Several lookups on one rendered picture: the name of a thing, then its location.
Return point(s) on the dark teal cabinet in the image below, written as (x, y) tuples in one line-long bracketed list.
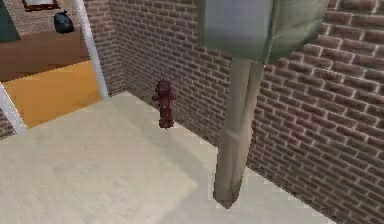
[(6, 26)]

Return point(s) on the brown framed white picture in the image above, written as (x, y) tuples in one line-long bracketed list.
[(40, 4)]

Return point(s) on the dark red fire hydrant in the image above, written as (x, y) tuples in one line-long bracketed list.
[(165, 105)]

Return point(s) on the black garbage bag bin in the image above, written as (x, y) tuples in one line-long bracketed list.
[(63, 23)]

